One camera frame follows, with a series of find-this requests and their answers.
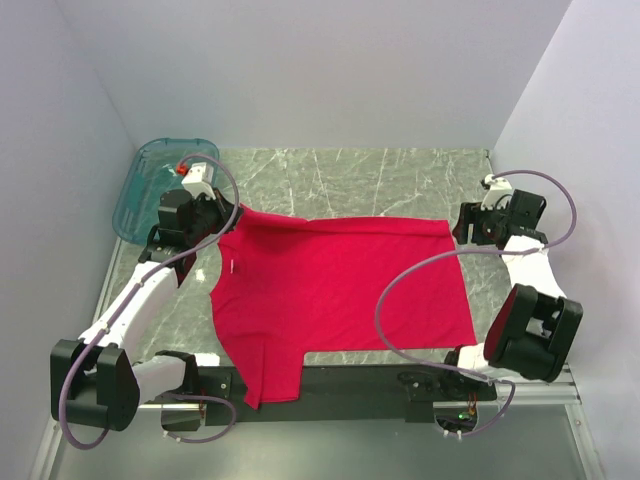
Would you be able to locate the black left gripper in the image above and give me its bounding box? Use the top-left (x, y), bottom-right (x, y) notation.
top-left (186, 187), bottom-right (244, 245)

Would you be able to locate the red t-shirt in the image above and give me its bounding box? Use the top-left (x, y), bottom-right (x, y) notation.
top-left (211, 209), bottom-right (476, 408)

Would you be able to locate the teal transparent plastic bin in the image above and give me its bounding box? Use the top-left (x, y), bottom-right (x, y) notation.
top-left (112, 138), bottom-right (219, 245)

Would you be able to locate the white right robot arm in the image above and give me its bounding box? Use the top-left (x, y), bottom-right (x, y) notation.
top-left (438, 186), bottom-right (583, 399)

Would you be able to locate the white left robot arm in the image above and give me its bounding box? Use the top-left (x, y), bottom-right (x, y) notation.
top-left (50, 189), bottom-right (243, 448)

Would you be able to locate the black base beam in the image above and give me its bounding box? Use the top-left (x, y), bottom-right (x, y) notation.
top-left (139, 364), bottom-right (501, 427)

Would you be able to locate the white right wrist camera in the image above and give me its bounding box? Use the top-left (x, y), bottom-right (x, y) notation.
top-left (481, 175), bottom-right (514, 211)

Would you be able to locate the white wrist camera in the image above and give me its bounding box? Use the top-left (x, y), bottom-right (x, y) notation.
top-left (175, 162), bottom-right (215, 199)
top-left (481, 175), bottom-right (514, 211)

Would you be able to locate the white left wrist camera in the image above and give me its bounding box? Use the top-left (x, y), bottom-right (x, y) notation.
top-left (175, 162), bottom-right (215, 199)

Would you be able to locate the aluminium frame rail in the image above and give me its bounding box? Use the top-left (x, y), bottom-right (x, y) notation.
top-left (29, 239), bottom-right (211, 480)

